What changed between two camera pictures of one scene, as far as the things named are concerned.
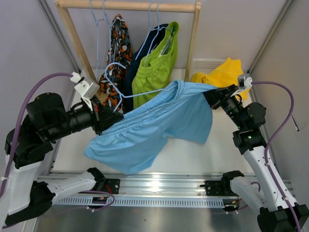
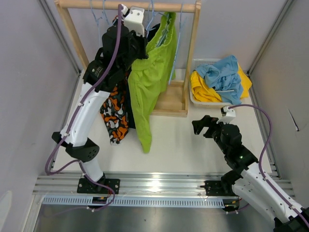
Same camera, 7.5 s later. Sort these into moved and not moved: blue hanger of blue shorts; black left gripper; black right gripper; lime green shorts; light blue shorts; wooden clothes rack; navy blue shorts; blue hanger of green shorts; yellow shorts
Moved: navy blue shorts; black left gripper; light blue shorts; yellow shorts; black right gripper; blue hanger of blue shorts; blue hanger of green shorts
Not moved: wooden clothes rack; lime green shorts
